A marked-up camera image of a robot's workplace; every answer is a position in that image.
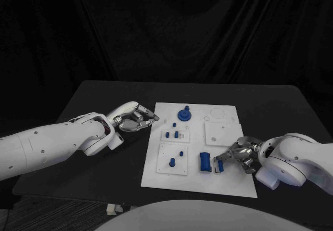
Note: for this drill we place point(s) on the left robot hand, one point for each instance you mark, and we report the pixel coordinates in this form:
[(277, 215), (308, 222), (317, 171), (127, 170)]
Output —
[(130, 124)]

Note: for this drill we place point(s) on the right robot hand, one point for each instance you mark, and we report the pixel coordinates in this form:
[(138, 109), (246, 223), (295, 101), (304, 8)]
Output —
[(242, 153)]

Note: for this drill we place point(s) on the narrow blue block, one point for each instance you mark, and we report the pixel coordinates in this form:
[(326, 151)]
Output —
[(219, 165)]

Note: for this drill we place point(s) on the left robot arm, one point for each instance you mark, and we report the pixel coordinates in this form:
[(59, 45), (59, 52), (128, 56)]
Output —
[(52, 140)]

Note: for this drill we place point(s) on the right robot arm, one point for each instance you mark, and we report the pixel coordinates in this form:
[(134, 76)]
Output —
[(291, 158)]

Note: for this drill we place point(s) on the white task board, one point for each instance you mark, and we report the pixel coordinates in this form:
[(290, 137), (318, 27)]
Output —
[(197, 176)]

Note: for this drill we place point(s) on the large blue block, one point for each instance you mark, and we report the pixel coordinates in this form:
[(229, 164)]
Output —
[(205, 161)]

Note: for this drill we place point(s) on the blue gear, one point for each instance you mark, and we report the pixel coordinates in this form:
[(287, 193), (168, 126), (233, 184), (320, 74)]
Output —
[(184, 114)]

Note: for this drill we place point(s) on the large blue peg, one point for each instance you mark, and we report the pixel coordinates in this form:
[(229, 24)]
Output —
[(171, 162)]

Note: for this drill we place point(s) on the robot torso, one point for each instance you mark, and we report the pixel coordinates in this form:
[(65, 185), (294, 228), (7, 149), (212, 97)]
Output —
[(202, 216)]

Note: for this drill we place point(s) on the small white block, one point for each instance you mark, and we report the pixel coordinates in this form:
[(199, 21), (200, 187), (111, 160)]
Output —
[(112, 209)]

